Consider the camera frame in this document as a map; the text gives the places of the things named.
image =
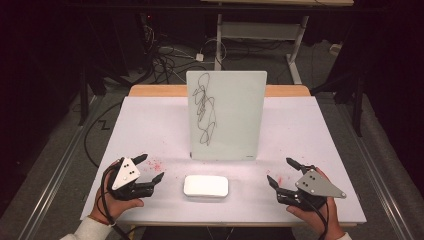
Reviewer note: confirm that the aluminium floor rail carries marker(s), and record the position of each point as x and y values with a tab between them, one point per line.
58	173
386	200

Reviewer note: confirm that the white power adapter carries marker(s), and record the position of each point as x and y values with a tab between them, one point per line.
199	57

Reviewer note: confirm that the white table mat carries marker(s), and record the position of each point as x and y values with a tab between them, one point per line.
150	126

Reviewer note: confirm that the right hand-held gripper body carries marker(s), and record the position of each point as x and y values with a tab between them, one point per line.
316	185

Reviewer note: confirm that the black metal stand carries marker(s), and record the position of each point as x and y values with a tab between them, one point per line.
83	106
358	113

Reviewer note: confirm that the standing glass whiteboard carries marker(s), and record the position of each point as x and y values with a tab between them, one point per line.
240	116

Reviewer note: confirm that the dark curtain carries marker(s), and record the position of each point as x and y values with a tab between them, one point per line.
396	83
33	83

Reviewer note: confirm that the white metal desk frame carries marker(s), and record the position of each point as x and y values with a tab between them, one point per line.
260	30

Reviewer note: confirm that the white whiteboard eraser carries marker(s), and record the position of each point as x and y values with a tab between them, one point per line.
206	186

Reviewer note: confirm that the person's right hand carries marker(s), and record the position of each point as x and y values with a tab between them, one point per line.
321	223

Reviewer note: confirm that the person's left hand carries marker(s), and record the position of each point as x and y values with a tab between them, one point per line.
113	208

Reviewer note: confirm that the small white box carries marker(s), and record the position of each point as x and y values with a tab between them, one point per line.
335	49

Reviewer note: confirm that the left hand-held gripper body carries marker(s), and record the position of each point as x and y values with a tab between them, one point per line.
125	173

